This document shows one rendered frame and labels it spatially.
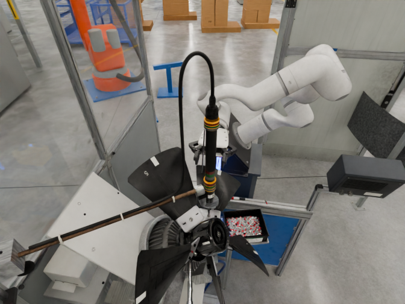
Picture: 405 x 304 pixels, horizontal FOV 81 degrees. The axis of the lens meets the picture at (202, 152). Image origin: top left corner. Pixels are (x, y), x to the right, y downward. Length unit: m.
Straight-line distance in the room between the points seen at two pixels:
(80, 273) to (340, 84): 1.24
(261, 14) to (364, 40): 6.53
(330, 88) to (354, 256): 1.82
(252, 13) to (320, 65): 7.99
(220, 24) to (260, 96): 7.46
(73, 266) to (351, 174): 1.27
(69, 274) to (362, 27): 2.60
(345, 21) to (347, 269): 2.03
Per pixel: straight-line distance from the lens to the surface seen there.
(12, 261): 0.82
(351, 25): 2.53
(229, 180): 1.12
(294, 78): 0.87
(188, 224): 0.89
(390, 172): 1.35
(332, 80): 0.97
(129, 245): 0.97
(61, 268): 1.26
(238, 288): 2.13
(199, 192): 0.81
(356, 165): 1.29
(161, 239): 0.95
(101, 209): 0.94
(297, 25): 2.43
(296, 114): 1.35
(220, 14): 8.23
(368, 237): 2.74
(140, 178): 0.84
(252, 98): 0.87
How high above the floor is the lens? 1.99
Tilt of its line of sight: 41 degrees down
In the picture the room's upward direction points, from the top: straight up
